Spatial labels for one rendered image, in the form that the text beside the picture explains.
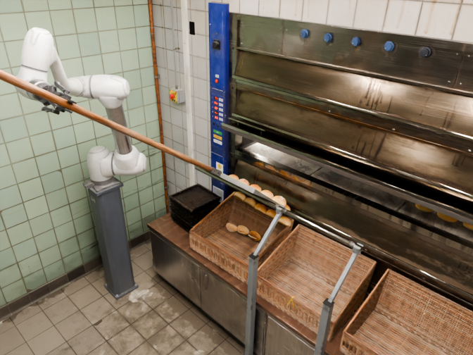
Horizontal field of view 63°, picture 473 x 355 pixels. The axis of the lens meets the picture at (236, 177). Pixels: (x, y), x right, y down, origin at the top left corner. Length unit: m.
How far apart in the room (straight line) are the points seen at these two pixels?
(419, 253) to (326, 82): 1.06
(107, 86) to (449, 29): 1.69
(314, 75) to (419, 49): 0.57
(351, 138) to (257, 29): 0.87
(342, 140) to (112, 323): 2.13
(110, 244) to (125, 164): 0.69
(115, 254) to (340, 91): 2.00
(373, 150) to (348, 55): 0.51
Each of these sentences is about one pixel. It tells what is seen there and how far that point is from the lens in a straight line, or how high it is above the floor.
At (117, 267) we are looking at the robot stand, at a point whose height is 0.31.
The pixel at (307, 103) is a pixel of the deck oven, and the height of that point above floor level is 1.67.
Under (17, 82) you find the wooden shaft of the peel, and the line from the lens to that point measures 1.51.
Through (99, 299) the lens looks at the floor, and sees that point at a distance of 3.40.
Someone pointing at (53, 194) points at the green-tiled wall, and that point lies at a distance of 3.17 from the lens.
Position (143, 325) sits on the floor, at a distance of 3.15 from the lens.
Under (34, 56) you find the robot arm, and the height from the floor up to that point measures 2.03.
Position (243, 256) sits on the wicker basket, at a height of 0.59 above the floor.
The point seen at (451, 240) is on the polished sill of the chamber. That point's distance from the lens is 2.22.
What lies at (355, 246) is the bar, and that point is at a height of 1.17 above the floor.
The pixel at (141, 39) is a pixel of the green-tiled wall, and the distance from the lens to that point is 3.21.
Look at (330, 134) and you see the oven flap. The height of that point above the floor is 1.52.
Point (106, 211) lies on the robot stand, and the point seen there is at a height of 0.83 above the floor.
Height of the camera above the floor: 2.37
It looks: 29 degrees down
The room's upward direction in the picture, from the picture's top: 1 degrees clockwise
